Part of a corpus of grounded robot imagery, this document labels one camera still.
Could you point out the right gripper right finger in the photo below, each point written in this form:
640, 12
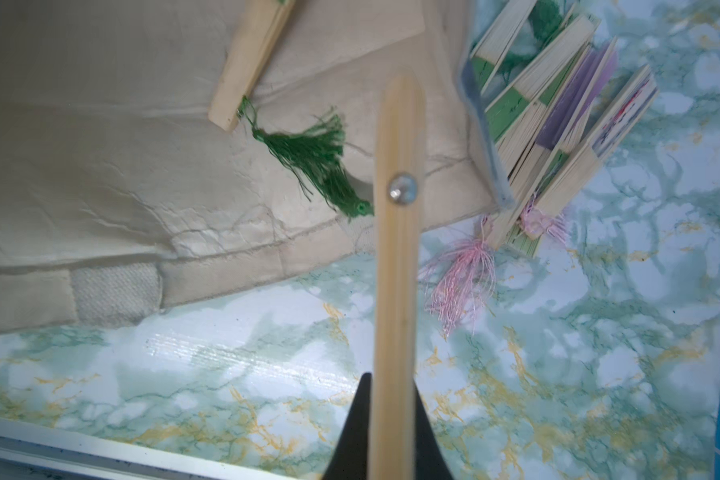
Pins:
429, 462

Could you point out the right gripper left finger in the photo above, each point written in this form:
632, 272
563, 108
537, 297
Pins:
350, 457

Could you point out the purple folding fan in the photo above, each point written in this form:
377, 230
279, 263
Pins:
399, 160
538, 141

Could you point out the green tassel wooden fan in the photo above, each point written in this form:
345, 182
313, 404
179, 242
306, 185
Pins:
307, 144

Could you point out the beige canvas tote bag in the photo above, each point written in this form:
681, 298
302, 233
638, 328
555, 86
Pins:
119, 197

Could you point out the pink tassel folding fan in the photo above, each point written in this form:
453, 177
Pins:
547, 214

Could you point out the green folding fan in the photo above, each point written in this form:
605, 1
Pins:
492, 54
532, 81

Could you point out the aluminium frame rail base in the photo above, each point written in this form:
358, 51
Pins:
64, 454

